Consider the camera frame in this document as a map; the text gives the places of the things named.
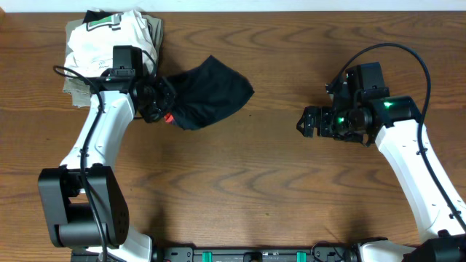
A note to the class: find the black leggings with red waistband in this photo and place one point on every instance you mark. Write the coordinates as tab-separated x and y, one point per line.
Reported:
207	94

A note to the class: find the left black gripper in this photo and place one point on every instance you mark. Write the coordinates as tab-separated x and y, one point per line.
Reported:
160	100

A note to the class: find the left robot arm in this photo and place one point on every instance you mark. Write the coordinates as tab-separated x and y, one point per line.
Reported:
82	202

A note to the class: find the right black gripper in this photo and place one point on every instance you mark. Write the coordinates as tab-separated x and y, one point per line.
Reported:
325	114

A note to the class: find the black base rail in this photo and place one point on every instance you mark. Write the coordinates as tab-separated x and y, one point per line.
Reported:
324	253

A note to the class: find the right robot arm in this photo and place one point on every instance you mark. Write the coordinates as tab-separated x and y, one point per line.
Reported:
394	125

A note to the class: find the white folded t-shirt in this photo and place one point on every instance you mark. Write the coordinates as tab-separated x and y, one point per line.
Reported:
92	43

